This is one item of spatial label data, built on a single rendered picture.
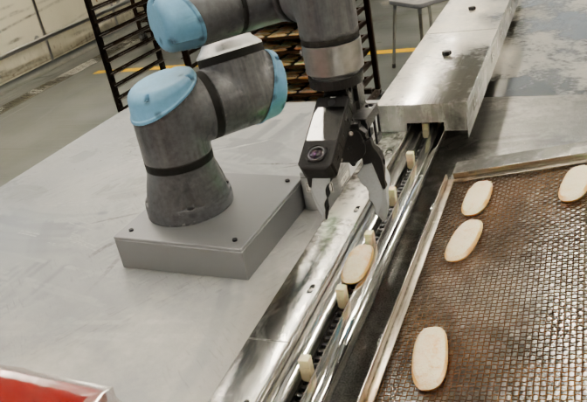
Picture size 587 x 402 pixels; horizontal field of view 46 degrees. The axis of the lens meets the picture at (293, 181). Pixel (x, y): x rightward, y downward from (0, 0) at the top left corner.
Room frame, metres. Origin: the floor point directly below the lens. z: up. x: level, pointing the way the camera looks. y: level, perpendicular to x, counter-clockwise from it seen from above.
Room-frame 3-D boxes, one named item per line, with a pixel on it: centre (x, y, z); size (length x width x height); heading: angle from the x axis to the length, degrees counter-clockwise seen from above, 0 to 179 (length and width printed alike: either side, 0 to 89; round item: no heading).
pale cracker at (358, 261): (0.83, -0.07, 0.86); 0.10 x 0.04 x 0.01; 157
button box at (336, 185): (1.11, -0.06, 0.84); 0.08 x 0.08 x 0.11; 64
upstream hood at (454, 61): (1.80, -0.54, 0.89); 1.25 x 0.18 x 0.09; 154
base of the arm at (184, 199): (1.08, 0.18, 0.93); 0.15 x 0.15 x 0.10
